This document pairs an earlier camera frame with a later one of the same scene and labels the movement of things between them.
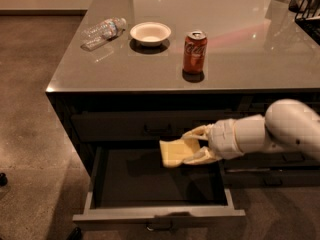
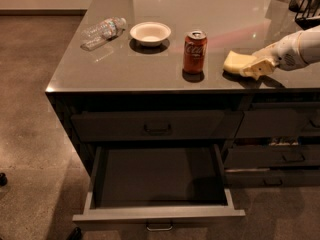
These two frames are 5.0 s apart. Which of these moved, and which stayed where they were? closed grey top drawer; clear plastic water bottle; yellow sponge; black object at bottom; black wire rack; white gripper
Moved: white gripper; yellow sponge
Stayed: black wire rack; clear plastic water bottle; black object at bottom; closed grey top drawer
